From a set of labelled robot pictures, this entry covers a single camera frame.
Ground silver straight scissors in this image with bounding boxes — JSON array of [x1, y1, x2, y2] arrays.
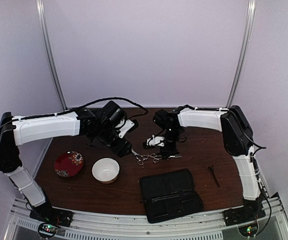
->
[[148, 153, 182, 164]]

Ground black hair clip right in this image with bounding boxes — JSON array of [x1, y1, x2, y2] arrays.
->
[[208, 165, 220, 187]]

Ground silver thinning scissors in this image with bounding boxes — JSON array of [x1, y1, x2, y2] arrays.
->
[[131, 149, 149, 168]]

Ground aluminium front rail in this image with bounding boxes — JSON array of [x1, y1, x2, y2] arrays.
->
[[3, 197, 288, 240]]

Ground black zip tool case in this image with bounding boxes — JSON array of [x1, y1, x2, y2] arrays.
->
[[139, 168, 204, 224]]

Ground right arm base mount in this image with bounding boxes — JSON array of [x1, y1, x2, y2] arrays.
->
[[223, 199, 266, 238]]

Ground red floral plate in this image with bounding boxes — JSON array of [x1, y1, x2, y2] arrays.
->
[[53, 151, 84, 178]]

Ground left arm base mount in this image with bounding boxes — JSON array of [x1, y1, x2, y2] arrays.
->
[[29, 206, 73, 240]]

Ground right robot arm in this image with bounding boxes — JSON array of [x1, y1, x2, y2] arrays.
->
[[147, 105, 263, 221]]

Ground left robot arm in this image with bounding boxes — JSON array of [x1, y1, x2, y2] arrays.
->
[[0, 100, 136, 222]]

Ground aluminium frame post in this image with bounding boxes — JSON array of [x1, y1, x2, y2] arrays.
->
[[36, 0, 67, 110], [226, 0, 256, 108]]

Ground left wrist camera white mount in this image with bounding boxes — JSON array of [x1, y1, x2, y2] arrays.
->
[[115, 119, 135, 139]]

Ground left aluminium frame post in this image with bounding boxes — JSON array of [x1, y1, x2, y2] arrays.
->
[[36, 0, 67, 110]]

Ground right aluminium frame post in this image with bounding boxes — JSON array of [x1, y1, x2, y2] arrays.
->
[[226, 0, 256, 108]]

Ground white ceramic bowl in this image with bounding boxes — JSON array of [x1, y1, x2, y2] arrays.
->
[[92, 157, 120, 184]]

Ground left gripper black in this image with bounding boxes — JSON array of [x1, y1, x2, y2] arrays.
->
[[96, 124, 132, 158]]

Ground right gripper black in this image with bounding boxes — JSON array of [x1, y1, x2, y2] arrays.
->
[[160, 127, 181, 159]]

